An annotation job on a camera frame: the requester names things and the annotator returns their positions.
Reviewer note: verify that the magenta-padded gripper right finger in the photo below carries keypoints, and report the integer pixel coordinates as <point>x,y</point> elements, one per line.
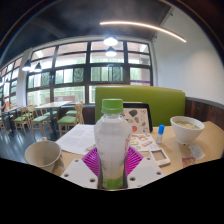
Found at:
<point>145,171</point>

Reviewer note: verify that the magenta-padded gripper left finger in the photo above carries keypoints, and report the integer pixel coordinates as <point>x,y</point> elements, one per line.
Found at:
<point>78,171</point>

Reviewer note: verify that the green-capped clear drink bottle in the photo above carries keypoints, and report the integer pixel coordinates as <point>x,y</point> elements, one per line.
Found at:
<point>112,143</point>

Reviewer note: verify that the colourful sticker sheet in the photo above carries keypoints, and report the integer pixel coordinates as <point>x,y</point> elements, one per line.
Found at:
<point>143,141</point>

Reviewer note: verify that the white printed paper sheet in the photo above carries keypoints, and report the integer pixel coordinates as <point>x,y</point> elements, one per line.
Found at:
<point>76,138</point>

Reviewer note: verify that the beige patterned cup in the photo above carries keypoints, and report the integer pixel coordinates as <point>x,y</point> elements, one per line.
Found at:
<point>43,156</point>

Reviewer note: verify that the small blue-capped white bottle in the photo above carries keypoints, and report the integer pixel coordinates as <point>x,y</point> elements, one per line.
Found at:
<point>160,134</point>

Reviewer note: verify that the small pinkish paper card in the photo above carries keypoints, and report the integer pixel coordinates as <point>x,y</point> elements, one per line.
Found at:
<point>188,162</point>

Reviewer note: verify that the black sticker-covered tablet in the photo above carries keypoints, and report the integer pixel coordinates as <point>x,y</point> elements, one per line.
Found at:
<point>140,118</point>

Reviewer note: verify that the white paper receipt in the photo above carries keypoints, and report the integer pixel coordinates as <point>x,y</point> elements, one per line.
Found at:
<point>196,152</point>

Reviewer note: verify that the white ceramic bowl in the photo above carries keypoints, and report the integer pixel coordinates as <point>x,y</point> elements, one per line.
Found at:
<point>186,130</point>

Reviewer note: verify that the group of green-seated wooden chairs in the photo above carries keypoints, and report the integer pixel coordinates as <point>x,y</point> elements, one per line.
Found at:
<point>40,119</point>

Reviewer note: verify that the green upholstered booth bench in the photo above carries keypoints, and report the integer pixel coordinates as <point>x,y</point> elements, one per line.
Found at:
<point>160,103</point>

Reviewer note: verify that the wooden dining table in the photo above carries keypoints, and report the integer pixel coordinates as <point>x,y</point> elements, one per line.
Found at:
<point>53,104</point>

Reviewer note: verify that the group of pendant lamps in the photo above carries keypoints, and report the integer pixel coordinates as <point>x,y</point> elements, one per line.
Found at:
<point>110,41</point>

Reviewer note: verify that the long curved linear light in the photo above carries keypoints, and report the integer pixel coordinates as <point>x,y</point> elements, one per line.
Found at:
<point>146,26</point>

